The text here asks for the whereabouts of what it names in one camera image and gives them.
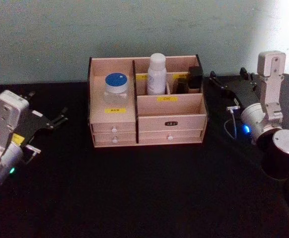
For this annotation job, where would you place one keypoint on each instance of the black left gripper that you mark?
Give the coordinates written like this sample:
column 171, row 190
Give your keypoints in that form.
column 32, row 124

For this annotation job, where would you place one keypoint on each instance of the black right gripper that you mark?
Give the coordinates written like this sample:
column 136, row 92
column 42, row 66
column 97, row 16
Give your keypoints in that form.
column 246, row 95

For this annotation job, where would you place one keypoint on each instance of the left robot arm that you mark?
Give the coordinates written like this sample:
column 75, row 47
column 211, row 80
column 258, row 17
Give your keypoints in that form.
column 5, row 129

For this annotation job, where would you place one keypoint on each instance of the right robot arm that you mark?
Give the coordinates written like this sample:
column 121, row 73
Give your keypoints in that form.
column 271, row 111

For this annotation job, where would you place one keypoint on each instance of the tall black box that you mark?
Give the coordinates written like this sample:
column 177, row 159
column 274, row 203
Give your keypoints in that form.
column 195, row 77

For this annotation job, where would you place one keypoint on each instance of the small black container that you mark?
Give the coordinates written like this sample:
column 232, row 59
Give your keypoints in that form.
column 181, row 86

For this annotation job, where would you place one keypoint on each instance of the small wooden drawer white knob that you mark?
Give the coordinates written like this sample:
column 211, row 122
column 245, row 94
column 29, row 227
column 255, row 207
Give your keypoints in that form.
column 102, row 127
column 102, row 138

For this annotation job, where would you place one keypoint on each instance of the wooden desk organizer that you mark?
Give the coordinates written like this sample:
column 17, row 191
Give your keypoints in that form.
column 171, row 107

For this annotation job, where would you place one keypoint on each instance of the wide wooden drawer white knob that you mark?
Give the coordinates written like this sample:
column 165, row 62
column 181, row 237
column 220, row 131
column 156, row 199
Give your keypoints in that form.
column 186, row 136

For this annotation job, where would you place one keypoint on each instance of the clear jar blue lid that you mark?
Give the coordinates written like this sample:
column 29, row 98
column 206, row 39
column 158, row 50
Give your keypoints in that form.
column 116, row 86

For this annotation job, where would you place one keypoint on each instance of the white plastic bottle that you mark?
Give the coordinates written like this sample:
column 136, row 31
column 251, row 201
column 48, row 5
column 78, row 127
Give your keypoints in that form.
column 157, row 74

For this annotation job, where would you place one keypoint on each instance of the black tablecloth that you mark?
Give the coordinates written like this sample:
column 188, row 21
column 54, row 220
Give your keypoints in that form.
column 144, row 193

